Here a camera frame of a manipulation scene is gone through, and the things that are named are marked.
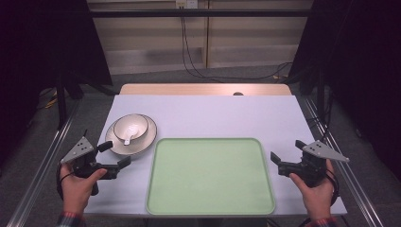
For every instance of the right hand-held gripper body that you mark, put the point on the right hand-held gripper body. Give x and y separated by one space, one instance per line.
315 167

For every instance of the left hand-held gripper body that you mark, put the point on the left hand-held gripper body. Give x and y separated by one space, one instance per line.
78 151

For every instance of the person's right hand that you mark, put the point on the person's right hand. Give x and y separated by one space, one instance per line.
318 200

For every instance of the person's left hand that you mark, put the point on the person's left hand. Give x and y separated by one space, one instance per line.
75 192

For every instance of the white ceramic spoon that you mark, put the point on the white ceramic spoon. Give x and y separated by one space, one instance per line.
127 141

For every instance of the white plate with dark rim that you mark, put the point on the white plate with dark rim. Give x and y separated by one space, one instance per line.
140 147

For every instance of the white bowl with dark rim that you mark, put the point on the white bowl with dark rim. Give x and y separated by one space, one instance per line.
136 121

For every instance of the light green tray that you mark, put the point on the light green tray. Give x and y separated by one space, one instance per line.
209 176

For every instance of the pale lavender table mat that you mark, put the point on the pale lavender table mat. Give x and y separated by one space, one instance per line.
205 116

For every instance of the wooden table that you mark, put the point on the wooden table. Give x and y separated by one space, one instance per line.
189 89

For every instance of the dark curtain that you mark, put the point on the dark curtain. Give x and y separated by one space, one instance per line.
44 47
362 63

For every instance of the aluminium rail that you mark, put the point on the aluminium rail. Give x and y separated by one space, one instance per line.
356 186
41 171

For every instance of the black stand post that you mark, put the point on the black stand post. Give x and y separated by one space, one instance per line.
61 104

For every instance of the black horizontal frame bar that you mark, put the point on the black horizontal frame bar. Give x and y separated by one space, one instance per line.
201 13

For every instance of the white wall outlet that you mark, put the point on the white wall outlet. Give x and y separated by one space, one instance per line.
186 3

